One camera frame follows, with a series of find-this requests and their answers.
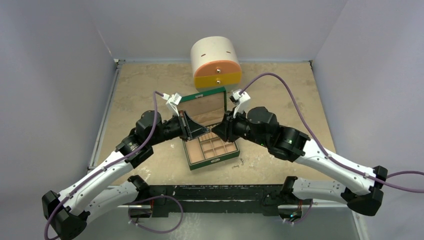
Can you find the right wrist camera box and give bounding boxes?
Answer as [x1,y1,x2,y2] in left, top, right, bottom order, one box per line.
[229,89,251,119]

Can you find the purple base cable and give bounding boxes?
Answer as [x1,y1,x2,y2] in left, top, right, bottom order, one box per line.
[128,195,185,235]
[283,202,314,226]

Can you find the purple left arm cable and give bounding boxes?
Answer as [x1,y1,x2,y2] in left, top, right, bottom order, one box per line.
[44,91,167,240]

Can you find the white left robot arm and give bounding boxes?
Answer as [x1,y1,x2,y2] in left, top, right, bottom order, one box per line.
[41,110,210,240]

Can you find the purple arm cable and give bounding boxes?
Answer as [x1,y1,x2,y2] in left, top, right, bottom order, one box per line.
[239,72,424,194]
[44,91,167,240]

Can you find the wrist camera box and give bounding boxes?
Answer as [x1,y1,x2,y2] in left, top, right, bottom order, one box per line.
[229,89,251,119]
[161,92,182,116]

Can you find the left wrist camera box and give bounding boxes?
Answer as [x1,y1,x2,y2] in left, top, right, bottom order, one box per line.
[161,92,182,116]

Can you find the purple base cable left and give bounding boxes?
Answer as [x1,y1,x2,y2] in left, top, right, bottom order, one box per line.
[128,195,185,235]

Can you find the green jewelry box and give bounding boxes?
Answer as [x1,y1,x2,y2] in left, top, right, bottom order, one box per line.
[178,87,240,171]

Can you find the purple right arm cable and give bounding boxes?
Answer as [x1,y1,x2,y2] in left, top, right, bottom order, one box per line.
[239,72,424,194]

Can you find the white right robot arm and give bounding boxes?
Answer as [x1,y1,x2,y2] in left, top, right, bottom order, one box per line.
[211,106,388,216]

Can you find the green jewelry tray insert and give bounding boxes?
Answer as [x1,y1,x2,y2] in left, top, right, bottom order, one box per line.
[183,133,240,170]

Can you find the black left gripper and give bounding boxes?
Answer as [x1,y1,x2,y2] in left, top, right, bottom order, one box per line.
[148,109,210,146]

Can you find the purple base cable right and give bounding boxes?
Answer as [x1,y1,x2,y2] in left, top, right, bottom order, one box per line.
[283,202,314,226]

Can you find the small silver earring pair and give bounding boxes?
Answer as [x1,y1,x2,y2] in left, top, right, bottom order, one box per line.
[231,158,244,169]

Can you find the white drawer cabinet orange yellow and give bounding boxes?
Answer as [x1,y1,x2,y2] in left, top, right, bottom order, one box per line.
[190,36,242,92]

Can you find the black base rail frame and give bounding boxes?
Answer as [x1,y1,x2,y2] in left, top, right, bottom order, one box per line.
[134,184,311,218]

